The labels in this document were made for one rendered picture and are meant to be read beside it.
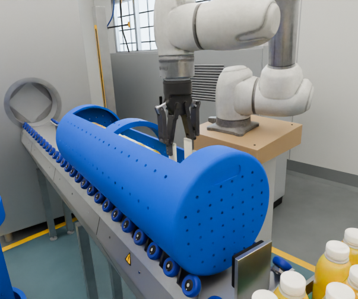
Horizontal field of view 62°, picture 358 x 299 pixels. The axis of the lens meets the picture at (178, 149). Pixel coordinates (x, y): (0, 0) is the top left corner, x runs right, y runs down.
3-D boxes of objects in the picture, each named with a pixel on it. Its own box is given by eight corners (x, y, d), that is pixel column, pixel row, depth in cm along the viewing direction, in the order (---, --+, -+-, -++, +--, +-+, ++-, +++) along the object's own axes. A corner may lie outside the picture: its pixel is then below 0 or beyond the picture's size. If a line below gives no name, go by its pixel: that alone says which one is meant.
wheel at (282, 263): (273, 251, 69) (268, 258, 69) (290, 261, 66) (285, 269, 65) (279, 259, 72) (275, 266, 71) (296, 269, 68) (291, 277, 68)
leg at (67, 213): (73, 229, 260) (61, 162, 241) (75, 233, 256) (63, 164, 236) (66, 232, 257) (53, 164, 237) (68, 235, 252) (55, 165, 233)
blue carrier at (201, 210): (123, 156, 145) (113, 98, 136) (270, 242, 77) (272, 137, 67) (63, 175, 131) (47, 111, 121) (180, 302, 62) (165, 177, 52)
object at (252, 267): (260, 283, 68) (263, 235, 64) (269, 289, 66) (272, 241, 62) (228, 304, 63) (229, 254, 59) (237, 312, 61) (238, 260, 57)
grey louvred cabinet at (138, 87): (145, 155, 439) (137, 51, 394) (284, 202, 291) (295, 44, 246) (114, 166, 404) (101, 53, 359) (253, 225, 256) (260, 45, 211)
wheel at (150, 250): (157, 239, 78) (151, 237, 76) (166, 247, 74) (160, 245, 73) (148, 254, 77) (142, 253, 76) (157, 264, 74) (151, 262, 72)
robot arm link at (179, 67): (151, 56, 76) (152, 80, 78) (171, 56, 69) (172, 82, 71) (180, 54, 81) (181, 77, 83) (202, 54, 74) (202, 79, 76)
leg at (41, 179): (56, 235, 253) (43, 166, 233) (58, 239, 248) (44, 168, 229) (48, 238, 249) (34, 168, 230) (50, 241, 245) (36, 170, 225)
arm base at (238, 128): (219, 118, 152) (219, 107, 150) (260, 124, 139) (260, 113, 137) (198, 128, 140) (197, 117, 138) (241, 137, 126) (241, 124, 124)
